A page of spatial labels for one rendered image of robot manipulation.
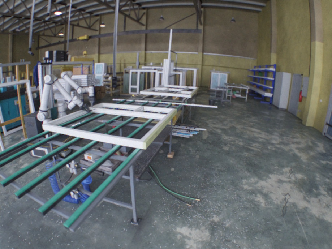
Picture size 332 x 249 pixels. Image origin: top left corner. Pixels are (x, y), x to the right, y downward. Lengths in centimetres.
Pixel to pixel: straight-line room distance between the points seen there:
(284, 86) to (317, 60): 338
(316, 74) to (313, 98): 98
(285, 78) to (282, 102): 137
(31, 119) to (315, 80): 882
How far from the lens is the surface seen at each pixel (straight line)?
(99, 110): 310
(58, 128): 230
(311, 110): 806
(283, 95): 1073
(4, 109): 610
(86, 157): 205
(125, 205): 198
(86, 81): 756
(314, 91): 800
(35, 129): 356
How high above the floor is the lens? 160
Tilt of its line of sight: 18 degrees down
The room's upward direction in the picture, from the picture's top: 2 degrees clockwise
